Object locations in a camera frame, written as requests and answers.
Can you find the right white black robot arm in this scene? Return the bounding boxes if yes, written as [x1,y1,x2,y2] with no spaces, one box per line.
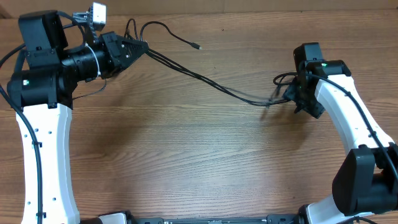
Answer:
[283,42,397,223]

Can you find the black USB cable thick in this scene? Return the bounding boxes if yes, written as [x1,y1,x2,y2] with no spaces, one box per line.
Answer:
[124,18,290,108]

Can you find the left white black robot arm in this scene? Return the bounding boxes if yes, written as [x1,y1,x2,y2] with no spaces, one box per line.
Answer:
[1,2,149,223]

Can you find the black USB cable thin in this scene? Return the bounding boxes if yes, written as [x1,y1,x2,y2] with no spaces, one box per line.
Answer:
[139,21,202,50]

